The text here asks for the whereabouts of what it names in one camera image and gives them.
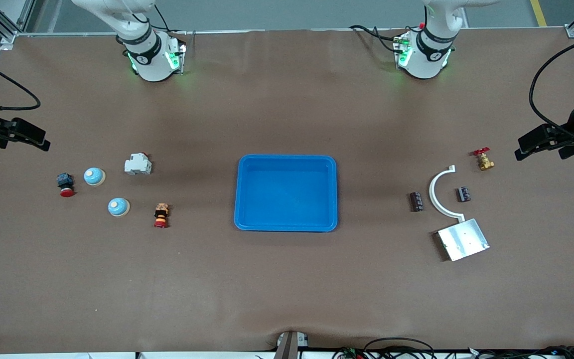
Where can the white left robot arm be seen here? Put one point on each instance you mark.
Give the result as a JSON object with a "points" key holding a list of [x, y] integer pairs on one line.
{"points": [[429, 60]]}

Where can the black connector block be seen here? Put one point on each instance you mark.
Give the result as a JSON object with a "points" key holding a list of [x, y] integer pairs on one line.
{"points": [[416, 202], [463, 194]]}

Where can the light blue call bell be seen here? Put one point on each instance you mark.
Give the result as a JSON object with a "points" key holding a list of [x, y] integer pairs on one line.
{"points": [[94, 176], [118, 207]]}

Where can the white curved plastic bracket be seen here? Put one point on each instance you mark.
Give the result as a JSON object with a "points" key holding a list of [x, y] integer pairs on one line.
{"points": [[431, 194]]}

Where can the blue plastic tray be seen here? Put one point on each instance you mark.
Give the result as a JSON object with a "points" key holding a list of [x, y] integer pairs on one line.
{"points": [[287, 194]]}

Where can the red yellow emergency stop button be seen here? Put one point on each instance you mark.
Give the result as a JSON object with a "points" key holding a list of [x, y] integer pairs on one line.
{"points": [[161, 214]]}

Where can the aluminium square plate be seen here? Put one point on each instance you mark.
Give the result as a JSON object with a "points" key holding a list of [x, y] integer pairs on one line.
{"points": [[464, 239]]}

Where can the white circuit breaker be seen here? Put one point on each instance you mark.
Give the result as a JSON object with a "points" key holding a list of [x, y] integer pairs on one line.
{"points": [[137, 165]]}

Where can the grey metal mount bracket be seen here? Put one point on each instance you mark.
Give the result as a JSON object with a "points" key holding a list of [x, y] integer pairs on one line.
{"points": [[287, 346]]}

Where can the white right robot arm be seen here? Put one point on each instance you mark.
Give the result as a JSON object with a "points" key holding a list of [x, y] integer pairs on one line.
{"points": [[150, 65]]}

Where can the red button blue-black block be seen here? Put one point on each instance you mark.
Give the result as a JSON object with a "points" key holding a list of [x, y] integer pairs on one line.
{"points": [[65, 180]]}

